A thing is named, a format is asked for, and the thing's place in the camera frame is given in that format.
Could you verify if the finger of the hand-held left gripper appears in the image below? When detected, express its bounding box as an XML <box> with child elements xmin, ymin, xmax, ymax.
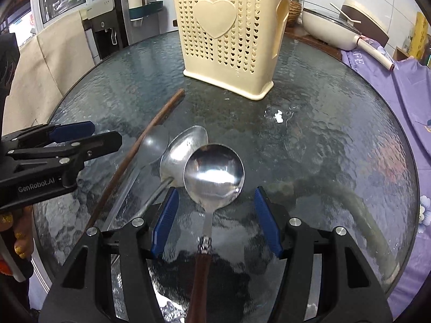
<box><xmin>0</xmin><ymin>121</ymin><xmax>96</xmax><ymax>149</ymax></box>
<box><xmin>5</xmin><ymin>131</ymin><xmax>123</xmax><ymax>189</ymax></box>

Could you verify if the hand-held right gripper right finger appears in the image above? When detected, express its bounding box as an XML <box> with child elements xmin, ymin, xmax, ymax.
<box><xmin>253</xmin><ymin>186</ymin><xmax>394</xmax><ymax>323</ymax></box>

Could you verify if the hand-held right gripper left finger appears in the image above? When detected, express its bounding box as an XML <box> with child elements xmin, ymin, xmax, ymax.
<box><xmin>38</xmin><ymin>187</ymin><xmax>168</xmax><ymax>323</ymax></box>

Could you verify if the brown wooden chopstick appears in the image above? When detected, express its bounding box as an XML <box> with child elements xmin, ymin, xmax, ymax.
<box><xmin>84</xmin><ymin>88</ymin><xmax>186</xmax><ymax>233</ymax></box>

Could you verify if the translucent plastic spoon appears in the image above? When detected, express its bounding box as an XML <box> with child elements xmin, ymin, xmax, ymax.
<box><xmin>100</xmin><ymin>125</ymin><xmax>170</xmax><ymax>233</ymax></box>

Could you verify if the steel spoon with wooden handle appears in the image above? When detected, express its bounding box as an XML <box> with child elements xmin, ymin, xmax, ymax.
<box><xmin>183</xmin><ymin>143</ymin><xmax>245</xmax><ymax>323</ymax></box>

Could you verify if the cream perforated utensil holder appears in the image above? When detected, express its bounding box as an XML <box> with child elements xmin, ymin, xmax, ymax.
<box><xmin>169</xmin><ymin>0</ymin><xmax>300</xmax><ymax>101</ymax></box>

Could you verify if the person's bare foot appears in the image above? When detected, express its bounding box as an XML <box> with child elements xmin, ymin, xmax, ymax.
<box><xmin>0</xmin><ymin>207</ymin><xmax>35</xmax><ymax>271</ymax></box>

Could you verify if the beige cloth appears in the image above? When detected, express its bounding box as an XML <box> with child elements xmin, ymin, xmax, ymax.
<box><xmin>3</xmin><ymin>13</ymin><xmax>95</xmax><ymax>132</ymax></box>

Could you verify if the dark patterned cloth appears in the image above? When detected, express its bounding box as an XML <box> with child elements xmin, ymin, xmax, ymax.
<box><xmin>0</xmin><ymin>34</ymin><xmax>21</xmax><ymax>136</ymax></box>

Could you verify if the grey water dispenser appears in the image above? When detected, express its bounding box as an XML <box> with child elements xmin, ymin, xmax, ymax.
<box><xmin>80</xmin><ymin>0</ymin><xmax>130</xmax><ymax>60</ymax></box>

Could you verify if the purple floral cloth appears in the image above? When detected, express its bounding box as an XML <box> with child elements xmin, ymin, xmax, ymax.
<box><xmin>338</xmin><ymin>38</ymin><xmax>431</xmax><ymax>323</ymax></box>

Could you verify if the woven basket sink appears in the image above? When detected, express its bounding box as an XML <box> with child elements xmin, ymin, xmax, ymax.
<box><xmin>287</xmin><ymin>0</ymin><xmax>304</xmax><ymax>25</ymax></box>

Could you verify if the white pan with handle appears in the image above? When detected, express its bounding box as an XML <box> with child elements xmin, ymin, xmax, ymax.
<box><xmin>301</xmin><ymin>6</ymin><xmax>395</xmax><ymax>72</ymax></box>

